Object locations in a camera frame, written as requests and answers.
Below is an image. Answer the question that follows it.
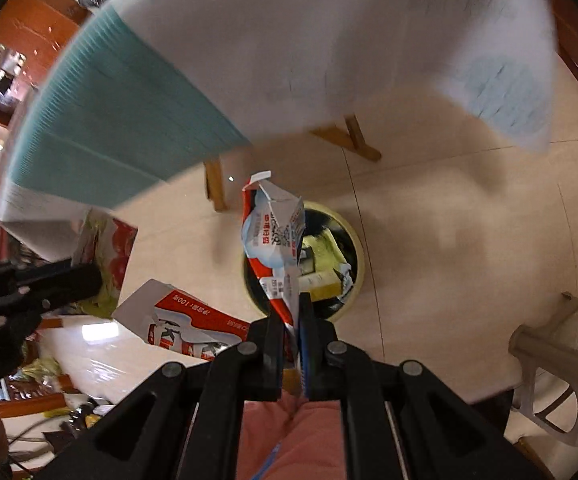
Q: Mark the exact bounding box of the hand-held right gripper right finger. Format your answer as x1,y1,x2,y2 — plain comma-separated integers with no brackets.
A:
296,292,545,480

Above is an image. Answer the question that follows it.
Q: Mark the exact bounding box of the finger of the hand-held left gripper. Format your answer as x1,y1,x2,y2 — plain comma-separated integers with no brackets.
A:
0,258,104,333

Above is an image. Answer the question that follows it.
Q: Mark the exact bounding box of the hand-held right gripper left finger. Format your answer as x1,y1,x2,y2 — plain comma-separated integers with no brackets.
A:
36,302,286,480

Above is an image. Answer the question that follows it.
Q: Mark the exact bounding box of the red green snack bag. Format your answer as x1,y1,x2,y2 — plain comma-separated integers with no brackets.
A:
71,209,138,318

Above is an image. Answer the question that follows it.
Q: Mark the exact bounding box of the yellow cardboard box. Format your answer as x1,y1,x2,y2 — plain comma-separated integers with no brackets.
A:
296,234,350,301

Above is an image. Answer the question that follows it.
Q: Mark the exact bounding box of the red white milk carton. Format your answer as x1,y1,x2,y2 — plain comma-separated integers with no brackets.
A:
240,170,306,341

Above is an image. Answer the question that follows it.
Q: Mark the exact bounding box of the yellow rimmed trash bin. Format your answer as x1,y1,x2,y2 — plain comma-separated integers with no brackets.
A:
241,201,367,323

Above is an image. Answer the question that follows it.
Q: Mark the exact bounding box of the red and white box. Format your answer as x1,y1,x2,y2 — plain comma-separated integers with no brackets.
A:
111,279,252,362

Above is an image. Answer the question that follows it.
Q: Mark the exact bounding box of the wooden table leg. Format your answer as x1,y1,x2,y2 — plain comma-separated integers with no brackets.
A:
310,114,382,162
204,157,230,212

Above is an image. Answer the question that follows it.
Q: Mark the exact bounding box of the beige plastic stool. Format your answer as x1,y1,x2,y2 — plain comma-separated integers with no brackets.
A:
508,292,578,448

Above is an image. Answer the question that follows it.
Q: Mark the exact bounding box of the orange wooden door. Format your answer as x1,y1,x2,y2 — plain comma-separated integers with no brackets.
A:
0,0,90,66

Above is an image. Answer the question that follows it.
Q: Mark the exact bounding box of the black cable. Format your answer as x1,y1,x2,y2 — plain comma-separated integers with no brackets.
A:
9,410,90,466

